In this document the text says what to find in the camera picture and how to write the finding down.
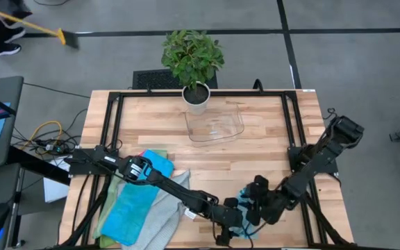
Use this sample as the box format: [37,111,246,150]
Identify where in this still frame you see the pale green-edged towel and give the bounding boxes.
[92,149,169,240]

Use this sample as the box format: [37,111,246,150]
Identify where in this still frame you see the white plant pot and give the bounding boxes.
[181,81,212,115]

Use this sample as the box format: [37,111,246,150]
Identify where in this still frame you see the thin black floor cable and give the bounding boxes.
[22,81,92,100]

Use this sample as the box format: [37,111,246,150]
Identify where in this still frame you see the white paper tag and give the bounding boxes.
[184,207,199,221]

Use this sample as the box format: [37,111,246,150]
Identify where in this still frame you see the grey waffle towel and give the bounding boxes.
[119,169,192,250]

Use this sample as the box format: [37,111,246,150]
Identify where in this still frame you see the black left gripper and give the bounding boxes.
[215,197,245,247]

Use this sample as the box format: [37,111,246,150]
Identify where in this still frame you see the clear plastic bin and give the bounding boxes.
[184,102,245,143]

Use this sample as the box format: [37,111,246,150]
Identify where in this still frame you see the yellow-handled broom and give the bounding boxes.
[0,3,80,50]

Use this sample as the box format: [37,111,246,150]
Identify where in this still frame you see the green leafy plant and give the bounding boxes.
[160,28,226,90]

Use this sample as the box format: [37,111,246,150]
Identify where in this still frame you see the bright blue terry towel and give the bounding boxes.
[101,149,175,247]

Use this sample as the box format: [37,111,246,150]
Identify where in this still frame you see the black metal table frame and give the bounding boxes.
[59,89,356,250]

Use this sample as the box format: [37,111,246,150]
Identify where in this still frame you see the yellow cable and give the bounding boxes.
[19,119,64,150]

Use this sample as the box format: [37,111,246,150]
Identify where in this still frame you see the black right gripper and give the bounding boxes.
[240,175,288,226]

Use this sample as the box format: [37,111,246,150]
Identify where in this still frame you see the black cable bundle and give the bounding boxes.
[12,109,90,157]

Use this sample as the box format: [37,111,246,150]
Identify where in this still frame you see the black floor vent grille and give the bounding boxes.
[132,68,219,90]

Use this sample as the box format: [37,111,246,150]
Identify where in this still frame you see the black frame cable loop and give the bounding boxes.
[252,78,265,94]

